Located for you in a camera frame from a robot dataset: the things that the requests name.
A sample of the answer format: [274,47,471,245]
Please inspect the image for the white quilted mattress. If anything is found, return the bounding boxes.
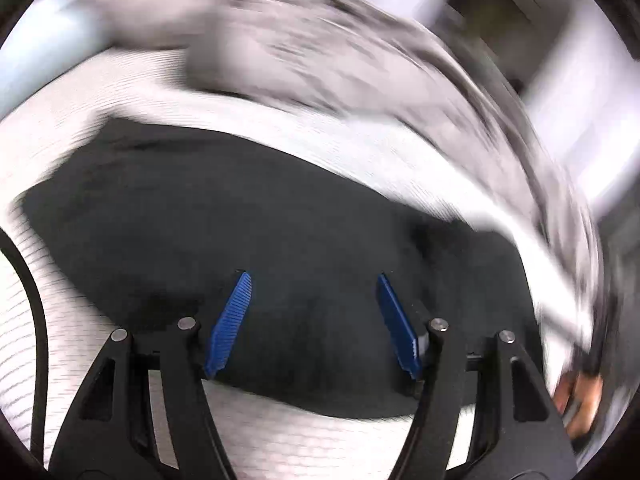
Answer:
[0,47,593,480]

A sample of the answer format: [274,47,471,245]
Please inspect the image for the light blue pillow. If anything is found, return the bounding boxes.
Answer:
[0,0,108,121]

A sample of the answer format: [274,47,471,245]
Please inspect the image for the dark wooden furniture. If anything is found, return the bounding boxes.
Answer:
[440,0,576,91]

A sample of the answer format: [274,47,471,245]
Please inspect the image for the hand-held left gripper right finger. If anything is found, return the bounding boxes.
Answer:
[376,272,581,480]

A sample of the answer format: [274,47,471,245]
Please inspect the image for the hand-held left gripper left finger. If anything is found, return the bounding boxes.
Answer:
[48,270,253,480]

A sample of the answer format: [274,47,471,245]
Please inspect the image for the person's right hand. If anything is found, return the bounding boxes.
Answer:
[554,372,603,438]

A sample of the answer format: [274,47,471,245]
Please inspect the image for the grey crumpled duvet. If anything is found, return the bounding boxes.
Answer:
[95,0,608,341]

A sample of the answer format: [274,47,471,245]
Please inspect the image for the black cable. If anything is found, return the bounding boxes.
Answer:
[0,227,49,466]

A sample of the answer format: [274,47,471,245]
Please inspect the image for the black pants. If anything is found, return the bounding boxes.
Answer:
[20,119,548,420]

